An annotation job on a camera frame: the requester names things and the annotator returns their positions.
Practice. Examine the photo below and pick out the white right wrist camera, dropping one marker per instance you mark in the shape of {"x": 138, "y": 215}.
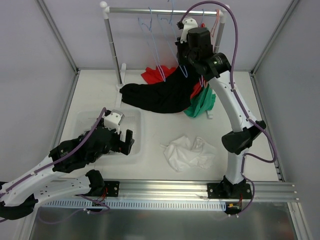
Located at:
{"x": 185, "y": 25}

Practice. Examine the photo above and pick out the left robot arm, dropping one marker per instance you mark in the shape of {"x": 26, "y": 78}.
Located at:
{"x": 20, "y": 197}

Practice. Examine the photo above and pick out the light blue wire hanger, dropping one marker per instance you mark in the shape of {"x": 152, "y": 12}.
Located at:
{"x": 148, "y": 35}

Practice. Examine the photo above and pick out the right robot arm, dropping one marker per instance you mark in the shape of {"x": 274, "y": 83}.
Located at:
{"x": 194, "y": 48}

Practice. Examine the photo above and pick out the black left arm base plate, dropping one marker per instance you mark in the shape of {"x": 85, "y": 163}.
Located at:
{"x": 111, "y": 189}

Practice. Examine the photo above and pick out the green tank top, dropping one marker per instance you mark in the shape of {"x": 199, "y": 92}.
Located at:
{"x": 201, "y": 103}

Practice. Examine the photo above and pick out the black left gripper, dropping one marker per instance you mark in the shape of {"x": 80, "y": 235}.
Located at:
{"x": 120, "y": 144}

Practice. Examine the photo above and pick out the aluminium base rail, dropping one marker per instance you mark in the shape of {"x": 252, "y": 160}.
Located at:
{"x": 264, "y": 191}

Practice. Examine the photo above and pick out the white slotted cable duct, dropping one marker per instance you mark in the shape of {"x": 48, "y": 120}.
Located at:
{"x": 128, "y": 204}

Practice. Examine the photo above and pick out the white tank top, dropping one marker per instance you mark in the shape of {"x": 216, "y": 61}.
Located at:
{"x": 181, "y": 154}

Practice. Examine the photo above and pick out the black garment on table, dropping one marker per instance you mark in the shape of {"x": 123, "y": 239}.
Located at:
{"x": 169, "y": 97}

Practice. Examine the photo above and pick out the red garment on table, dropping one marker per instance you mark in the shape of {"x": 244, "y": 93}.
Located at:
{"x": 157, "y": 75}

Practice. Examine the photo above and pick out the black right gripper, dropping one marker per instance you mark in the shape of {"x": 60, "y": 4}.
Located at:
{"x": 180, "y": 50}

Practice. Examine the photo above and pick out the red tank top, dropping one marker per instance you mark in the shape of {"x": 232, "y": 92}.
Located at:
{"x": 202, "y": 83}

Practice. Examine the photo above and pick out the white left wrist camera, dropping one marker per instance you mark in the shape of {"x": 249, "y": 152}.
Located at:
{"x": 112, "y": 120}

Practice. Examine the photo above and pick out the white plastic perforated basket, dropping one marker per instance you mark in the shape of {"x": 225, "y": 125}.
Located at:
{"x": 133, "y": 120}

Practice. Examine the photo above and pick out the pink wire hanger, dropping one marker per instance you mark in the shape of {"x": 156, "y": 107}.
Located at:
{"x": 215, "y": 25}

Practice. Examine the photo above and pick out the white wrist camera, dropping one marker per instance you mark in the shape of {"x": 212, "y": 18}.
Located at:
{"x": 185, "y": 25}
{"x": 112, "y": 120}

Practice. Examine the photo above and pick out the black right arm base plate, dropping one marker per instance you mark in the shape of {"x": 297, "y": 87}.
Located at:
{"x": 222, "y": 191}

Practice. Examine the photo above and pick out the grey tank top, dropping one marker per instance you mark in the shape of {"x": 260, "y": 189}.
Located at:
{"x": 89, "y": 132}

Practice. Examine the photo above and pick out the blue hanger under red top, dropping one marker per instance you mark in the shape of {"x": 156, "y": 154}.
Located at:
{"x": 202, "y": 24}

